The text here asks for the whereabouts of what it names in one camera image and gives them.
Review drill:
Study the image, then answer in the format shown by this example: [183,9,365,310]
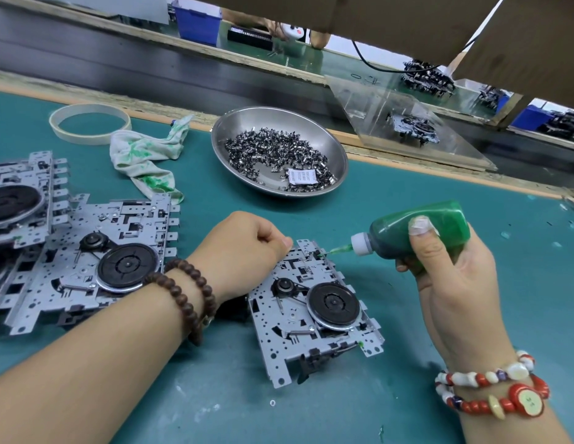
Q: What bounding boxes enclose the round metal bowl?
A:
[209,105,351,200]

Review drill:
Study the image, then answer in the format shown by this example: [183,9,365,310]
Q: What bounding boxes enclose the brown bead bracelet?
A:
[143,256,219,347]

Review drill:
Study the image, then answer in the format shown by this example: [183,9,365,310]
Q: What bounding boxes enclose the person's left hand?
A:
[186,210,296,307]

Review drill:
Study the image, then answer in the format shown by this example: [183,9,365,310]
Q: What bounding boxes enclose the person's left forearm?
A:
[0,280,201,444]

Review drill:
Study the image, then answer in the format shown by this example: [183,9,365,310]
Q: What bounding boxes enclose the white tape ring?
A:
[47,102,133,148]

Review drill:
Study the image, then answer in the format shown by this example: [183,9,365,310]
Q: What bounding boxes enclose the black conveyor belt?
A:
[0,3,574,191]

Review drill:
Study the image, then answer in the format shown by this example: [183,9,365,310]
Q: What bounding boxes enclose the black flat box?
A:
[226,25,275,51]

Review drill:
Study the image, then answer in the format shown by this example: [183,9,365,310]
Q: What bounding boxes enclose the red white bead bracelet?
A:
[432,348,553,422]

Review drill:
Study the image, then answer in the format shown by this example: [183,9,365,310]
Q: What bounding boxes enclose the green glue squeeze bottle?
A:
[325,199,473,265]

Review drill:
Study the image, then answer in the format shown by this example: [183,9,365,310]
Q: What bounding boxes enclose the white green-stained cloth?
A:
[108,114,195,205]

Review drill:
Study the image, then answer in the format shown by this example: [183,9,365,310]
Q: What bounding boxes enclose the brown cardboard panel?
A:
[188,0,574,113]

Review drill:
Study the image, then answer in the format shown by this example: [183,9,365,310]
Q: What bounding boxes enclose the person's right hand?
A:
[394,214,520,374]

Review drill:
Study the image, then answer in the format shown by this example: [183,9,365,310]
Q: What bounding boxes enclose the clear plastic sheet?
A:
[325,73,500,173]

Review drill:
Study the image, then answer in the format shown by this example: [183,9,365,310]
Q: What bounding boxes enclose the finished mechanisms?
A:
[400,57,458,99]

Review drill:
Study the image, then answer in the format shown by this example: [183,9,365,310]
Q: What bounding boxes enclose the blue plastic bin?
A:
[173,0,224,48]
[510,105,555,134]

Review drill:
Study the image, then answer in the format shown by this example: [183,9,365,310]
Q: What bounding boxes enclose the pile of small metal parts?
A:
[223,126,338,194]

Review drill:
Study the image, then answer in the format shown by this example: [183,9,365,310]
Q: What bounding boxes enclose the person's right forearm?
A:
[452,400,574,444]

